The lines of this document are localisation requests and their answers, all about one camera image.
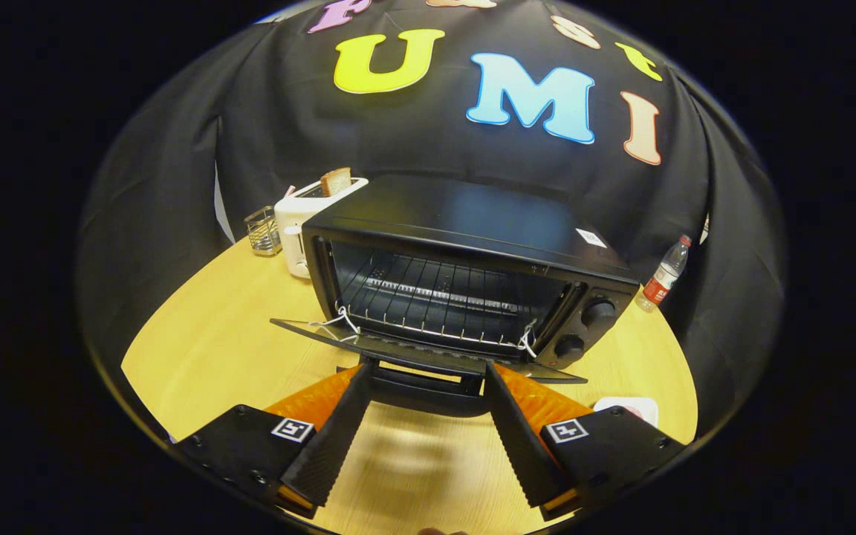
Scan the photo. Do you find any white pop-up toaster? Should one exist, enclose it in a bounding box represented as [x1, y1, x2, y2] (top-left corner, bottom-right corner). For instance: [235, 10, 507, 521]
[274, 177, 369, 279]

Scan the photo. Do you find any toasted bread slice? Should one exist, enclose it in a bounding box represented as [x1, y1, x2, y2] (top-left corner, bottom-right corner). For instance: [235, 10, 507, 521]
[320, 167, 352, 198]

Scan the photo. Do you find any white square food plate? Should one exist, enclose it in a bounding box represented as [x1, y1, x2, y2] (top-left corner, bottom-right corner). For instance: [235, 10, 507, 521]
[593, 396, 659, 428]

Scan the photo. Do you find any black toaster oven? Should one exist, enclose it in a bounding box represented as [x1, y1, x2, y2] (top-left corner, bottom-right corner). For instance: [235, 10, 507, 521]
[270, 175, 641, 417]

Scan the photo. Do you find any wire mesh holder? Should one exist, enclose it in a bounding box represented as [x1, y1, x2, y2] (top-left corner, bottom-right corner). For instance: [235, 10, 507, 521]
[244, 206, 282, 257]

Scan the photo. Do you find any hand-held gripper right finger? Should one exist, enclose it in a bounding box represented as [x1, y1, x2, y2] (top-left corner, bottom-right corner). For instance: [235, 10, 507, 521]
[484, 362, 689, 521]

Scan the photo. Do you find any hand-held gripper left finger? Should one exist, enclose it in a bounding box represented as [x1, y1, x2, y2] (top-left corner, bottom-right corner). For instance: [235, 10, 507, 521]
[175, 362, 377, 519]

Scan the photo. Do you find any clear water bottle red label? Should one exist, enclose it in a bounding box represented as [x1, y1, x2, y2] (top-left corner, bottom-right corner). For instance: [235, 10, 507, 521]
[636, 235, 693, 311]

